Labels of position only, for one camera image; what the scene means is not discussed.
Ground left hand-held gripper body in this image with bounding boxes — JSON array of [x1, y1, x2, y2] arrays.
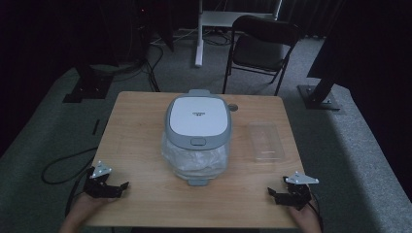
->
[[83, 160, 122, 199]]

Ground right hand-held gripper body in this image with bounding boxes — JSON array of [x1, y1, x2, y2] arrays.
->
[[282, 171, 320, 211]]

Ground clear plastic container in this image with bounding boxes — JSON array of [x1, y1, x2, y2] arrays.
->
[[247, 121, 287, 163]]

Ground grey white lidded trash can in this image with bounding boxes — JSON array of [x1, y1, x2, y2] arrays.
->
[[160, 88, 233, 187]]

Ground person's left hand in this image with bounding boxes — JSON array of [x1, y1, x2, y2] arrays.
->
[[69, 192, 116, 224]]

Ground person's right hand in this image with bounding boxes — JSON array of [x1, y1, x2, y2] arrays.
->
[[288, 205, 322, 233]]

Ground clear plastic trash bag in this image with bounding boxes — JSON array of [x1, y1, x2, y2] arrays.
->
[[160, 130, 230, 181]]

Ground black stand with flat base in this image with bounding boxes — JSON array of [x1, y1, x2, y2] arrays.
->
[[62, 62, 115, 104]]

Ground black slanted stand with base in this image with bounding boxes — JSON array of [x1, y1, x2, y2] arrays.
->
[[296, 38, 342, 112]]

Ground black folding chair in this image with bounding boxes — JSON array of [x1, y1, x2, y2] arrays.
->
[[222, 15, 304, 97]]

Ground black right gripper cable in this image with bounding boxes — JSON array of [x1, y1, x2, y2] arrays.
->
[[307, 190, 325, 233]]

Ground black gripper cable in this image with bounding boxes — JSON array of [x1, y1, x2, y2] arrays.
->
[[307, 190, 325, 233], [41, 147, 99, 217]]

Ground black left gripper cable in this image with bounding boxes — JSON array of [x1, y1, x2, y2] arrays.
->
[[41, 147, 99, 217]]

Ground black floor cables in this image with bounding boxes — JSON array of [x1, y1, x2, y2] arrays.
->
[[113, 40, 164, 93]]

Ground white floor cable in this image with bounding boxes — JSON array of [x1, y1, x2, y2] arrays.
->
[[150, 28, 199, 46]]

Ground white desk frame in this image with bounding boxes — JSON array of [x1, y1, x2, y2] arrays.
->
[[193, 0, 284, 68]]

